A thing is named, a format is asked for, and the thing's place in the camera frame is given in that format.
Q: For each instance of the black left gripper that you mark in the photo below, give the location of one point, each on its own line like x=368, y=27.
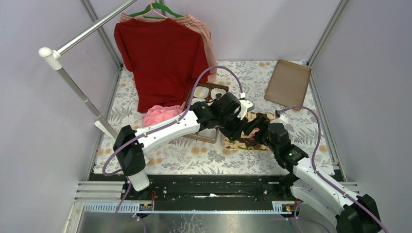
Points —
x=234, y=132

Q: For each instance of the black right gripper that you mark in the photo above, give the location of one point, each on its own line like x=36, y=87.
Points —
x=259, y=122

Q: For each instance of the gold chocolate box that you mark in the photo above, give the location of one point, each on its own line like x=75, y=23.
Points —
x=206, y=92

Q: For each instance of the floral chocolate tray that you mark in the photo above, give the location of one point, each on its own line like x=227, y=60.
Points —
x=247, y=142

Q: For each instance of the pink cloth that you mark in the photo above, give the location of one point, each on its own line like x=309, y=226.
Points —
x=158, y=114

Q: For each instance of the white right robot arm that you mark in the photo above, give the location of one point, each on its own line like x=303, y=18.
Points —
x=346, y=210

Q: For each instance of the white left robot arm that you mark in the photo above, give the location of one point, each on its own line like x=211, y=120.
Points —
x=131, y=146

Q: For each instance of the gold box lid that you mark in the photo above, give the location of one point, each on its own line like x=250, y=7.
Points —
x=288, y=84

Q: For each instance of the red t-shirt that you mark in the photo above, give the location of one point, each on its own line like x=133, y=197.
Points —
x=151, y=94

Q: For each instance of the beige pink garment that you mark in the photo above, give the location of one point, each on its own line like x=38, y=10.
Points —
x=206, y=35

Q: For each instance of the green hanger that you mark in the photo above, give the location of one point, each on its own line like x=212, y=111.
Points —
x=157, y=8

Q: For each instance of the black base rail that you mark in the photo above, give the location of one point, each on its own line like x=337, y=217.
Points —
x=213, y=192

